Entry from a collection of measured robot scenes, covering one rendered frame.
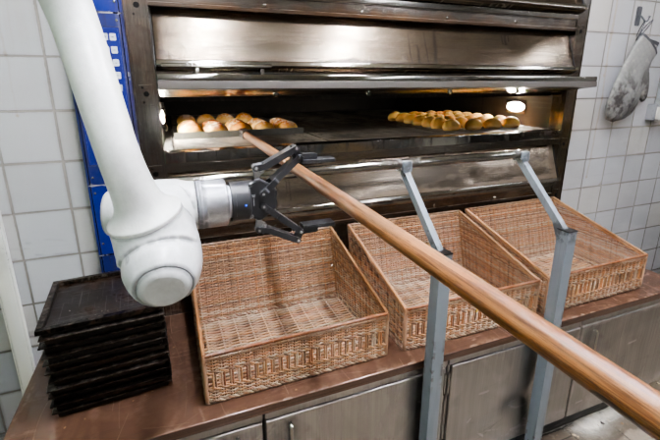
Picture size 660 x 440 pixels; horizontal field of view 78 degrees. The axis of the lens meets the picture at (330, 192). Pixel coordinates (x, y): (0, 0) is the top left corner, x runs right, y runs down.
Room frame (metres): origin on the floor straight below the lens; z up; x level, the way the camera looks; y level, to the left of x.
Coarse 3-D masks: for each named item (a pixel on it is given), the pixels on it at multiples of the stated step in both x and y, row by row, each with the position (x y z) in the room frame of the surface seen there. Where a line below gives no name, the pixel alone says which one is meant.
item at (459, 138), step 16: (272, 144) 1.50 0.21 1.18; (288, 144) 1.50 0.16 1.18; (304, 144) 1.51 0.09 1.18; (320, 144) 1.53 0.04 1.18; (336, 144) 1.55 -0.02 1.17; (352, 144) 1.57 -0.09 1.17; (368, 144) 1.60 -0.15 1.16; (384, 144) 1.63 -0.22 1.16; (400, 144) 1.65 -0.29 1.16; (416, 144) 1.68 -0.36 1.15; (432, 144) 1.71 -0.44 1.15; (448, 144) 1.74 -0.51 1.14; (176, 160) 1.34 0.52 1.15; (192, 160) 1.36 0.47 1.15; (208, 160) 1.38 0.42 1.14; (224, 160) 1.40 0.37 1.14
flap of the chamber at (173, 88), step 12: (168, 84) 1.20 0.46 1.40; (180, 84) 1.21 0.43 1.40; (192, 84) 1.22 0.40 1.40; (204, 84) 1.24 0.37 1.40; (216, 84) 1.25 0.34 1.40; (228, 84) 1.26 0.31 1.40; (240, 84) 1.27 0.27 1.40; (252, 84) 1.29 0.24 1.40; (264, 84) 1.30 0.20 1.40; (276, 84) 1.32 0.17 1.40; (288, 84) 1.33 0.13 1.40; (300, 84) 1.34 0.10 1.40; (312, 84) 1.36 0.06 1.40; (324, 84) 1.37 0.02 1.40; (336, 84) 1.39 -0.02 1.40; (348, 84) 1.40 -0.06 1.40; (360, 84) 1.42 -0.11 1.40; (372, 84) 1.44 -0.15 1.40; (384, 84) 1.46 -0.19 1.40; (396, 84) 1.47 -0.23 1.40; (408, 84) 1.49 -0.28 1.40; (420, 84) 1.51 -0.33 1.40; (432, 84) 1.53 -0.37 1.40; (444, 84) 1.55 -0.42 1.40; (456, 84) 1.57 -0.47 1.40; (468, 84) 1.59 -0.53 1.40; (480, 84) 1.61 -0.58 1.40; (492, 84) 1.63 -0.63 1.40; (504, 84) 1.65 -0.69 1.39; (516, 84) 1.67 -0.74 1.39; (528, 84) 1.70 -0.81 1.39; (540, 84) 1.72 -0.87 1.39; (552, 84) 1.74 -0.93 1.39; (564, 84) 1.77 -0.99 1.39; (576, 84) 1.79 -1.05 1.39; (588, 84) 1.82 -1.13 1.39; (168, 96) 1.37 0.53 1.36; (180, 96) 1.39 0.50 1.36; (192, 96) 1.40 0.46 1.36
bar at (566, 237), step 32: (384, 160) 1.22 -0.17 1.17; (416, 160) 1.25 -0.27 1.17; (448, 160) 1.29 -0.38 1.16; (480, 160) 1.34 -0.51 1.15; (416, 192) 1.17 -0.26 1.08; (544, 192) 1.31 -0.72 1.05; (448, 256) 1.02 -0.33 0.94; (448, 288) 1.03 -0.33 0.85; (544, 384) 1.19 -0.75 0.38; (544, 416) 1.20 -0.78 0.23
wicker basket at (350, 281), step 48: (240, 240) 1.38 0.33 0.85; (336, 240) 1.45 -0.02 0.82; (240, 288) 1.33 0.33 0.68; (288, 288) 1.39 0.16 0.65; (336, 288) 1.45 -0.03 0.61; (240, 336) 1.17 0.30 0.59; (288, 336) 0.97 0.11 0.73; (336, 336) 1.02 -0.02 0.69; (384, 336) 1.09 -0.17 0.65; (240, 384) 0.92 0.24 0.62
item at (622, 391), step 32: (320, 192) 0.82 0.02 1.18; (384, 224) 0.58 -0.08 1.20; (416, 256) 0.49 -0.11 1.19; (480, 288) 0.39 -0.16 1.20; (512, 320) 0.34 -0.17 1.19; (544, 320) 0.33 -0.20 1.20; (544, 352) 0.30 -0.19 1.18; (576, 352) 0.28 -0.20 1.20; (608, 384) 0.25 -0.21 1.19; (640, 384) 0.25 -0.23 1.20; (640, 416) 0.23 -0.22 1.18
